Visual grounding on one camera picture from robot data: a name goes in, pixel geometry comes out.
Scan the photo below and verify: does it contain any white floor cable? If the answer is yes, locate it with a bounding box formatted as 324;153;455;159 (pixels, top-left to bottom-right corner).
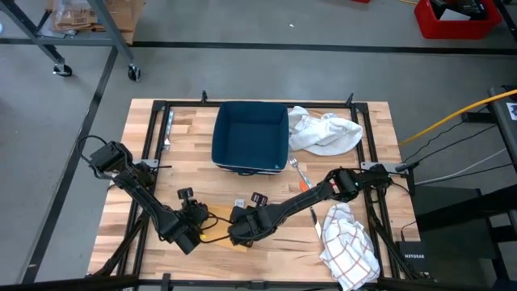
414;147;508;187

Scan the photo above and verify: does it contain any plain white towel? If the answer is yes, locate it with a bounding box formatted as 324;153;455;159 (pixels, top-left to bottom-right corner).
287;105;364;157

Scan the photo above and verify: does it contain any black floor cable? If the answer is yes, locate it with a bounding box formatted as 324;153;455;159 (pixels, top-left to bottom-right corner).
415;162;514;187
403;123;498;162

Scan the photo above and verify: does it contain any fork with teal patterned handle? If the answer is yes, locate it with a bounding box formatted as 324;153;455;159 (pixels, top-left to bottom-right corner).
287;155;314;190

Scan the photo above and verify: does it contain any mustard yellow towel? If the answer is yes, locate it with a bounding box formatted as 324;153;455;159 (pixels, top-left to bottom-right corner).
201;197;250;254

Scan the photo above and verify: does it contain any brown cardboard box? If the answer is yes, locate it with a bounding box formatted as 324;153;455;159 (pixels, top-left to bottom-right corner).
44;0;145;45

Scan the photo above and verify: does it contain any clear plastic bag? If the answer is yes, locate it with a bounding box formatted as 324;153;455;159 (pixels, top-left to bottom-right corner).
51;0;106;34

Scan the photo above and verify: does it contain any grey metal cart frame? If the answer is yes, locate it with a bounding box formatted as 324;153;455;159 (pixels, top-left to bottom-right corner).
0;0;141;82

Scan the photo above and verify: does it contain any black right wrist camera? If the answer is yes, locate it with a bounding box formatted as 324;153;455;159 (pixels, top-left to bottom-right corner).
250;191;270;207

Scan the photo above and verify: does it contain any black Netgear network switch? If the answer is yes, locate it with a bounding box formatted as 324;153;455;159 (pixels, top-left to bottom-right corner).
394;240;429;280

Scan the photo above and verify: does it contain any navy fabric storage bin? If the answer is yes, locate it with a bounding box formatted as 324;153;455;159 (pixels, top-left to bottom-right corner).
211;100;290;176

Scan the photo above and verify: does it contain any white towel with brown checks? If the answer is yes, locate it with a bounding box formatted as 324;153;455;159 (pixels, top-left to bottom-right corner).
318;201;381;291

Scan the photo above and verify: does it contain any knife with orange handle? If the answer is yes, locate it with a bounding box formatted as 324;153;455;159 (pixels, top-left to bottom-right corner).
299;180;323;240

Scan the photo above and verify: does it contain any thick yellow cable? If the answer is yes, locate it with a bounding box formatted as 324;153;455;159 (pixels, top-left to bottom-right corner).
398;88;517;146

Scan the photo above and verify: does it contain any black equipment stand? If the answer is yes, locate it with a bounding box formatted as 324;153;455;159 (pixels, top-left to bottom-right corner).
407;183;517;291

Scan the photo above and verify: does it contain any black aluminium rig frame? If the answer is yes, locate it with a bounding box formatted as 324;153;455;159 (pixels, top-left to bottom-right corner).
86;91;423;291

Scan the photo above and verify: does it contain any dark grey side table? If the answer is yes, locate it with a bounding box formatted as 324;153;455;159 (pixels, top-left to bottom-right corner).
488;86;517;171

